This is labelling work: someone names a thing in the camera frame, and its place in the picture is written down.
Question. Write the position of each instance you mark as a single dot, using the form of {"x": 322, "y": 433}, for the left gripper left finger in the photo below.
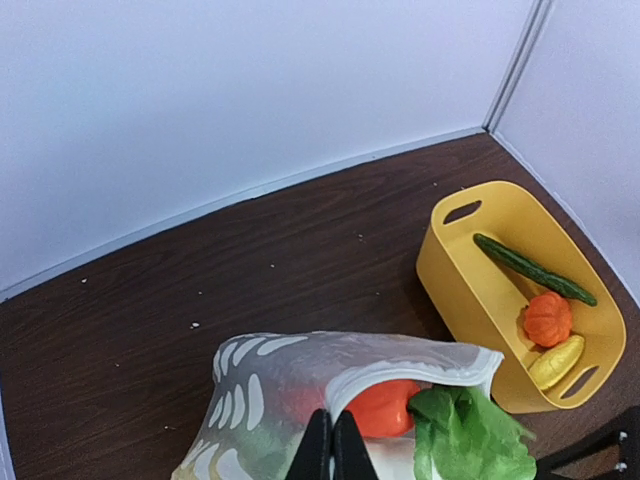
{"x": 313, "y": 456}

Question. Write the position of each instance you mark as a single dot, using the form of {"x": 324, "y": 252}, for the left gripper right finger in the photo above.
{"x": 351, "y": 458}

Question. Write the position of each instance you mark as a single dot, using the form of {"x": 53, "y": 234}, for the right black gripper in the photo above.
{"x": 621, "y": 432}

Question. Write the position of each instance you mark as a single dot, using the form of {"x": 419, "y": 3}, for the orange toy carrot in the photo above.
{"x": 424, "y": 431}

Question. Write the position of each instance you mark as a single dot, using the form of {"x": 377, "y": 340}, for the dotted clear zip bag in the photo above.
{"x": 268, "y": 385}

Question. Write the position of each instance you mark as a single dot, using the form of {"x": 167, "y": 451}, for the yellow toy corn cob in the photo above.
{"x": 552, "y": 366}

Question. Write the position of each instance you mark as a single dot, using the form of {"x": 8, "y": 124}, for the orange toy pumpkin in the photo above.
{"x": 548, "y": 320}

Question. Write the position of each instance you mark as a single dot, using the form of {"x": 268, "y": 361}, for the dark green toy cucumber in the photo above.
{"x": 533, "y": 271}

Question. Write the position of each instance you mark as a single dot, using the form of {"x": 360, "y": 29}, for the yellow plastic basket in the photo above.
{"x": 482, "y": 302}

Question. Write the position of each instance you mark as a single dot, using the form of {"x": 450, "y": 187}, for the right aluminium frame post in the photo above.
{"x": 528, "y": 38}

